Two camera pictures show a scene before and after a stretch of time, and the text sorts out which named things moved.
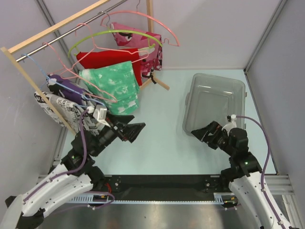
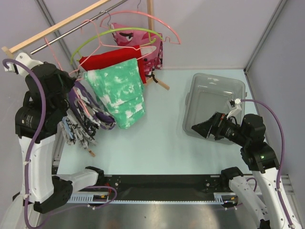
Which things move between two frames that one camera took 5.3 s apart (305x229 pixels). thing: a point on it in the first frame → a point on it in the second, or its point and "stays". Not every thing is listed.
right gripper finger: [211, 127] → [214, 120]
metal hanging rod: [28, 53] stays
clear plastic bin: [210, 98] stays
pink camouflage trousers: [150, 50] stays
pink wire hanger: [64, 69] → [62, 69]
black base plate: [165, 187] stays
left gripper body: [109, 134] → [68, 82]
